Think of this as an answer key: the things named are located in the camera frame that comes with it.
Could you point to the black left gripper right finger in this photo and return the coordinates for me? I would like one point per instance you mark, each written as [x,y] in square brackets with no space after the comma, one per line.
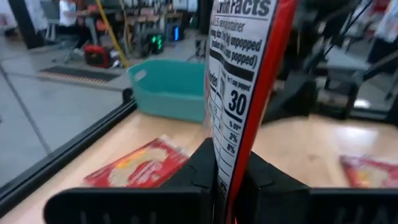
[280,202]

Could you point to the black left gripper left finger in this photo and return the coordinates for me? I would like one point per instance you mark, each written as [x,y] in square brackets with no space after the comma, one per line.
[186,202]

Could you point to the red popcorn bag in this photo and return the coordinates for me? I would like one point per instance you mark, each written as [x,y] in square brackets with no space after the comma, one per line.
[140,168]
[236,77]
[370,172]

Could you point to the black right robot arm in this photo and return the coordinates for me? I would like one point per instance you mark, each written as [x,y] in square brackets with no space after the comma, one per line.
[295,96]

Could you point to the teal plastic basket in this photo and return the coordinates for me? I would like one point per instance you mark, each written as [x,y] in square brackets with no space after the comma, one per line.
[168,93]

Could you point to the computer tower green lights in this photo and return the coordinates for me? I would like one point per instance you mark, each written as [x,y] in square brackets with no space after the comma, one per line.
[155,42]

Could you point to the black floor mat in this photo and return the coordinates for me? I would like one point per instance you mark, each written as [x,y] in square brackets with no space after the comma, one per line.
[77,74]

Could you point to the computer tower blue light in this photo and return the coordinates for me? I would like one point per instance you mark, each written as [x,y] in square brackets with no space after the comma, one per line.
[176,32]

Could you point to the wooden workbench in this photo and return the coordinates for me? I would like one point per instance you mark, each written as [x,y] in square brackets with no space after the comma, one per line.
[146,18]

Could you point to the person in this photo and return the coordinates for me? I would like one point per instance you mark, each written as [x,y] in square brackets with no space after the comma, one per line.
[388,25]
[66,14]

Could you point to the black table edge rail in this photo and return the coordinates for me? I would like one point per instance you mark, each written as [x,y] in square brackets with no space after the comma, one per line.
[62,152]

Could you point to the black post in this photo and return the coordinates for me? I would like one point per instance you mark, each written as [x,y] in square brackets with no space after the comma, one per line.
[26,25]

